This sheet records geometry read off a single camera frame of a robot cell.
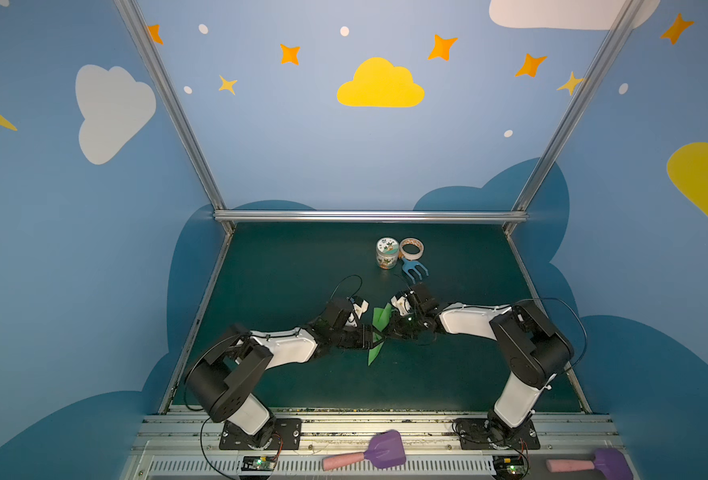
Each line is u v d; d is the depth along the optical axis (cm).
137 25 70
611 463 72
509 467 71
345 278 74
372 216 123
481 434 73
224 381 44
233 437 74
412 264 110
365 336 77
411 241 115
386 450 72
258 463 72
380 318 95
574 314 90
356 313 73
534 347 49
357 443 74
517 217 116
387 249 104
